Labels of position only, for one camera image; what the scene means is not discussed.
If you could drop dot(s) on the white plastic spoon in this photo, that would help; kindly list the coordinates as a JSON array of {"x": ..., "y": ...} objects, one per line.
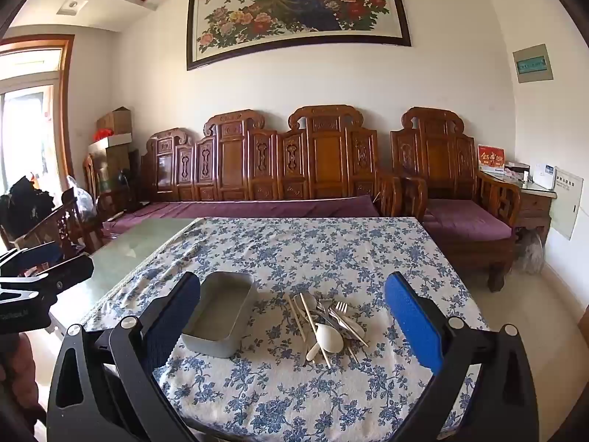
[{"x": 329, "y": 334}]

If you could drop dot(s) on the blue floral tablecloth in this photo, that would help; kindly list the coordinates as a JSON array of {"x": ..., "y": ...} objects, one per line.
[{"x": 285, "y": 258}]

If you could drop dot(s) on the black bag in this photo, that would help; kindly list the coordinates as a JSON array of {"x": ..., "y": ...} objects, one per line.
[{"x": 25, "y": 198}]

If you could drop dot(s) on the beige chopstick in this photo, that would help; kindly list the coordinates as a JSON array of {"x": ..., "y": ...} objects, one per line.
[
  {"x": 294, "y": 313},
  {"x": 307, "y": 309}
]

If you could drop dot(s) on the clear plastic bag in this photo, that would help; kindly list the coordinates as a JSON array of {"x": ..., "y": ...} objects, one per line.
[{"x": 531, "y": 253}]

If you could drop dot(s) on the metal spoon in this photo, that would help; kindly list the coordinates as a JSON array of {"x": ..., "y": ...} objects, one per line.
[{"x": 312, "y": 303}]

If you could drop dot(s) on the white wall cabinet door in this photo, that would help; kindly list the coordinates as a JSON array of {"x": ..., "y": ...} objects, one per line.
[{"x": 567, "y": 202}]

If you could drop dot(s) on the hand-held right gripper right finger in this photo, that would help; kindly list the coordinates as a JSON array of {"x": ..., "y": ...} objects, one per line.
[{"x": 412, "y": 322}]

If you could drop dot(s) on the wooden chair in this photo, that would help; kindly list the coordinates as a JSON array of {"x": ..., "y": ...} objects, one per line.
[{"x": 60, "y": 230}]

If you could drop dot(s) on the carved wooden sofa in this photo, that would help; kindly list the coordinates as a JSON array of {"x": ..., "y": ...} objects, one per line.
[{"x": 276, "y": 161}]

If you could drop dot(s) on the white plastic fork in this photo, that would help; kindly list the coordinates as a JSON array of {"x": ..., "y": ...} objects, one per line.
[{"x": 340, "y": 307}]

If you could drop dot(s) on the white plastic bag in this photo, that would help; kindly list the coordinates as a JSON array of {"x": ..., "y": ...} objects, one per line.
[{"x": 83, "y": 200}]

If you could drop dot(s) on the brown cardboard box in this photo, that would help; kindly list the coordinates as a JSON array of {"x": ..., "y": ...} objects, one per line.
[{"x": 115, "y": 120}]

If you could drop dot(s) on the purple sofa cushion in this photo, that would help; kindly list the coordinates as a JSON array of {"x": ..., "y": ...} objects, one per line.
[{"x": 257, "y": 209}]

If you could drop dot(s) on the wooden framed glass door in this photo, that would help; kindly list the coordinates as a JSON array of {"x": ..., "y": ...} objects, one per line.
[{"x": 27, "y": 124}]

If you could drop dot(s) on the white box with blue print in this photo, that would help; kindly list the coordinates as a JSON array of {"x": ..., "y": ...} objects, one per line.
[{"x": 543, "y": 176}]

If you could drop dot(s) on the grey metal tin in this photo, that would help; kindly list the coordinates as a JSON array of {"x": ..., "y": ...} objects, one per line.
[{"x": 216, "y": 338}]

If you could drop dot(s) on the carved wooden armchair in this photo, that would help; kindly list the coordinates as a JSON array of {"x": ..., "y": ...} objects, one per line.
[{"x": 432, "y": 156}]

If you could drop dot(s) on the framed peacock painting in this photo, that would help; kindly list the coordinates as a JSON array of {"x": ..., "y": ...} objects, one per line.
[{"x": 294, "y": 4}]

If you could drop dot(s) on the wooden side table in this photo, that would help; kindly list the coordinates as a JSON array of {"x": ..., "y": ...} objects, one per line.
[{"x": 534, "y": 202}]

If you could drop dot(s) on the purple armchair cushion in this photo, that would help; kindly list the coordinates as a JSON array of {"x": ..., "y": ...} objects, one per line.
[{"x": 464, "y": 221}]

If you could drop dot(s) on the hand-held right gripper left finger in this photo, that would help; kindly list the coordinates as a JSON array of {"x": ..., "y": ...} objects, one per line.
[{"x": 177, "y": 313}]

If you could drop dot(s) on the person's left forearm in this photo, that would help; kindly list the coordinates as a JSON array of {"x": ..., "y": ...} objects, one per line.
[{"x": 16, "y": 373}]

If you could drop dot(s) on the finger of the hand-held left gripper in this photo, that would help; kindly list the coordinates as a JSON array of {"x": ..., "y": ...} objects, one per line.
[
  {"x": 43, "y": 253},
  {"x": 64, "y": 276}
]

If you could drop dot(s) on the grey wall panel green window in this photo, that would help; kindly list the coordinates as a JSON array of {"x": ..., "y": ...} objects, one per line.
[{"x": 533, "y": 63}]

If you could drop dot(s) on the metal fork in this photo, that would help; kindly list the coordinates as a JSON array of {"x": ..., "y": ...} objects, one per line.
[{"x": 325, "y": 305}]

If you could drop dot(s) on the ceiling light fixture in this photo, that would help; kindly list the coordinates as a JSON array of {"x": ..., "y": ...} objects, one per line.
[{"x": 72, "y": 7}]

